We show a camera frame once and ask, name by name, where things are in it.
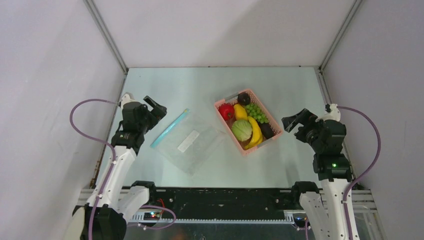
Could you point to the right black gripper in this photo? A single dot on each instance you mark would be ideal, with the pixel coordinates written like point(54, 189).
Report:
point(301, 123)

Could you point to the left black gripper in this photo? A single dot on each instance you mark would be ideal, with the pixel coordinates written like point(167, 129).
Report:
point(158, 112)

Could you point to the clear zip top bag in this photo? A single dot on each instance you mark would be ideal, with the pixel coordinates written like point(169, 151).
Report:
point(188, 142)

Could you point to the green cabbage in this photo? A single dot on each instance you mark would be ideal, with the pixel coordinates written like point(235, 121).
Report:
point(242, 130)

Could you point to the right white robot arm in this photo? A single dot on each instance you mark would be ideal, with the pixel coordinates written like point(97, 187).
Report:
point(329, 212)

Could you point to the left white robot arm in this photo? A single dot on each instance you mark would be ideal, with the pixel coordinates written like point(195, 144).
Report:
point(106, 214)

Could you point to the dark purple eggplant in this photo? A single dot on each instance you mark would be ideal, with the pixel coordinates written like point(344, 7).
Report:
point(266, 130)

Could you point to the green grapes bunch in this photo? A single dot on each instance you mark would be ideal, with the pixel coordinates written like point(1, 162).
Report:
point(256, 112)

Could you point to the yellow banana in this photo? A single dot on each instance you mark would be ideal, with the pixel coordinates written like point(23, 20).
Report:
point(257, 136)

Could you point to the yellow bell pepper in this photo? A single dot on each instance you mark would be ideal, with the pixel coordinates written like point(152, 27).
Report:
point(239, 112)

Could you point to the dark round fruit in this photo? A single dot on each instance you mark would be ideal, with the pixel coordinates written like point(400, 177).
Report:
point(243, 99)

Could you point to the pink plastic basket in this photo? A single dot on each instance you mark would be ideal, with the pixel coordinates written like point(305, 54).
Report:
point(228, 124)

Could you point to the red tomato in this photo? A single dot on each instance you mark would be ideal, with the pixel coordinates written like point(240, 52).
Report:
point(226, 111)

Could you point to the right circuit board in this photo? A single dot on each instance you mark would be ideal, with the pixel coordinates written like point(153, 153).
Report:
point(301, 222)

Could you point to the circuit board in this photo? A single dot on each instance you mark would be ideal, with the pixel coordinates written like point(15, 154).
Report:
point(301, 222)
point(152, 216)

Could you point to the left circuit board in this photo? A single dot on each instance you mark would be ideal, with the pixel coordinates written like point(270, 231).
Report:
point(152, 216)

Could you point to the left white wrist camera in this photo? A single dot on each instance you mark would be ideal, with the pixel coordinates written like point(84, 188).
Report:
point(125, 99)

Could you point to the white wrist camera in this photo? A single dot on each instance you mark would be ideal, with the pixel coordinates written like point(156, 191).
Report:
point(125, 99)
point(332, 113)

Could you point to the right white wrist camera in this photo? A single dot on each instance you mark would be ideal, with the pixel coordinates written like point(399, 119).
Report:
point(332, 113)

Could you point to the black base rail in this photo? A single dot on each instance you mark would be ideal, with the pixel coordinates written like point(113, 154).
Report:
point(227, 204)

